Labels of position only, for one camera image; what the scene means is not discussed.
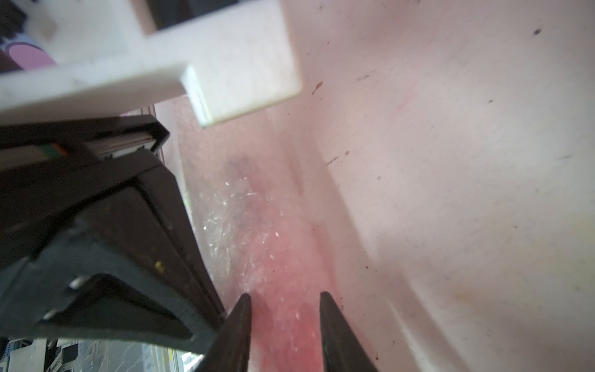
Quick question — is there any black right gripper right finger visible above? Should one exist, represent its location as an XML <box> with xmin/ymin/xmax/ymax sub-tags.
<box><xmin>319</xmin><ymin>291</ymin><xmax>378</xmax><ymax>372</ymax></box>

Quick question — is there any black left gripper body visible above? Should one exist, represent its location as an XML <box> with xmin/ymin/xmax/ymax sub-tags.
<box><xmin>1</xmin><ymin>115</ymin><xmax>186</xmax><ymax>268</ymax></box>

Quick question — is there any clear bubble wrap sheet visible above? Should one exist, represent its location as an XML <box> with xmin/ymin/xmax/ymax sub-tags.
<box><xmin>172</xmin><ymin>97</ymin><xmax>344</xmax><ymax>371</ymax></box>

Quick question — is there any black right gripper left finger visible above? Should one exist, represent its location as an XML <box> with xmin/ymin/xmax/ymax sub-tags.
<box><xmin>195</xmin><ymin>294</ymin><xmax>252</xmax><ymax>372</ymax></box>

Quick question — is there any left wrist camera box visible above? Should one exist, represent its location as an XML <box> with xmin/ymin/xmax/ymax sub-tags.
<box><xmin>1</xmin><ymin>1</ymin><xmax>303</xmax><ymax>126</ymax></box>

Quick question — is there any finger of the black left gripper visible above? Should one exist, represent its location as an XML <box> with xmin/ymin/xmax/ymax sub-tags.
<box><xmin>1</xmin><ymin>186</ymin><xmax>223</xmax><ymax>353</ymax></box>

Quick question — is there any pink bottle with label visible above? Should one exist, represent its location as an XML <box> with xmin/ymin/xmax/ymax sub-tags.
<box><xmin>230</xmin><ymin>157</ymin><xmax>336</xmax><ymax>371</ymax></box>

